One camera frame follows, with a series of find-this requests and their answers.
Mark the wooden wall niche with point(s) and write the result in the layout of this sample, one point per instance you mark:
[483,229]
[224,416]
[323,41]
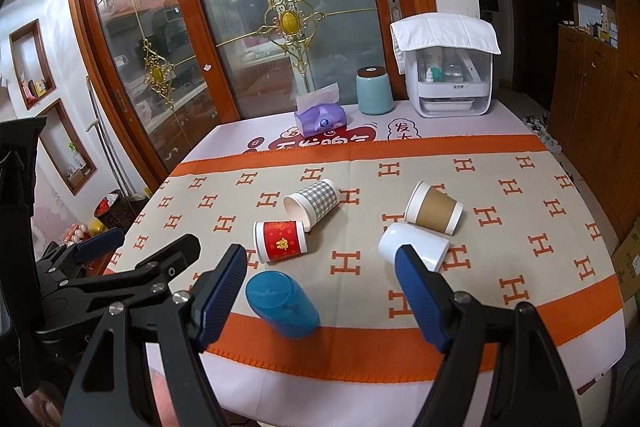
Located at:
[67,147]
[31,64]

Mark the dark trash bin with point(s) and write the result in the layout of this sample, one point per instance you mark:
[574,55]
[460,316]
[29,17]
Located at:
[112,211]

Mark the blue plastic cup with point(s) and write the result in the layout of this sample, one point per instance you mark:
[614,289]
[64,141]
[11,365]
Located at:
[282,304]

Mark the white printed tablecloth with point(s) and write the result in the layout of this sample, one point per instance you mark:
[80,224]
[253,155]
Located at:
[505,122]

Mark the orange patterned blanket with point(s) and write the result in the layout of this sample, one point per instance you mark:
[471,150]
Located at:
[360,187]

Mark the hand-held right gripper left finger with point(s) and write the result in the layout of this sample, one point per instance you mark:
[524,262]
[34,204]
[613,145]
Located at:
[220,294]

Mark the pile of shoes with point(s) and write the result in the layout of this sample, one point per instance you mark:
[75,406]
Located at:
[542,129]

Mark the purple tissue pack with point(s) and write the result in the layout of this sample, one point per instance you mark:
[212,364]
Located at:
[322,119]

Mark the teal canister with brown lid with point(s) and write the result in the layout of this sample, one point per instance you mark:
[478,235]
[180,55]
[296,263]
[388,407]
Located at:
[375,92]

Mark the grey checked paper cup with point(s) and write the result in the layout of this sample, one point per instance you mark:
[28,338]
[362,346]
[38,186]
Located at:
[315,201]

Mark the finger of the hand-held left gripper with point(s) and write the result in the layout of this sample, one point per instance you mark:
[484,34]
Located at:
[102,241]
[167,257]

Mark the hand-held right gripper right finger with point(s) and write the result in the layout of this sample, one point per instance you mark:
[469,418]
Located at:
[417,299]

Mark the white cup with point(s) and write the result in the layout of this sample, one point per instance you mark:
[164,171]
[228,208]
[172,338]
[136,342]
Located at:
[407,243]

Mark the white folded towel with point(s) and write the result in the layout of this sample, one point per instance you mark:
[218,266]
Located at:
[445,34]

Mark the white sterilizer box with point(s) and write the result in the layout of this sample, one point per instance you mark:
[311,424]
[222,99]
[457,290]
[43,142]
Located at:
[450,94]

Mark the mop pole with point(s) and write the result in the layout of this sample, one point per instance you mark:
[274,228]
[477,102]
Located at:
[105,142]

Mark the cardboard box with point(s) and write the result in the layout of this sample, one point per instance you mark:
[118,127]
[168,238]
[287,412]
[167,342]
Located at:
[631,262]

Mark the wooden shelf cabinet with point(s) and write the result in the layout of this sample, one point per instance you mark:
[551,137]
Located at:
[590,82]

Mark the red paper cup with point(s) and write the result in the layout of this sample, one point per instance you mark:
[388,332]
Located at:
[280,241]

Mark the brown sleeved paper cup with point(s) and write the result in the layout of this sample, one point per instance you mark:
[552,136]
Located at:
[437,209]

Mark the dark wooden door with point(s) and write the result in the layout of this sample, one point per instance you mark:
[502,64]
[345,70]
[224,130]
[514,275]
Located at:
[525,17]

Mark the wooden framed glass sliding door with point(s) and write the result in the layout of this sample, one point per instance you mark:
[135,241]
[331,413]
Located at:
[200,32]

